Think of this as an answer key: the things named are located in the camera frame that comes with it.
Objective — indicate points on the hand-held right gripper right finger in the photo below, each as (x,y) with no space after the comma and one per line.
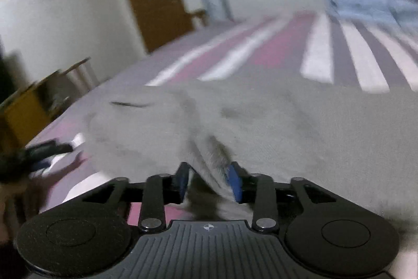
(235,184)

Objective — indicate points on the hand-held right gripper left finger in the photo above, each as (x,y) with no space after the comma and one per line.
(183,182)

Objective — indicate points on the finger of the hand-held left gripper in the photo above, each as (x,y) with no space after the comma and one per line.
(52,148)

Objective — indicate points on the grey pants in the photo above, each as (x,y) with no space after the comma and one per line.
(294,135)

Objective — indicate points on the yellow wooden side cabinet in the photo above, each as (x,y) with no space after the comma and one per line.
(23,112)

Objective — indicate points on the bed with striped sheet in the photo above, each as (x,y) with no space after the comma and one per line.
(281,47)

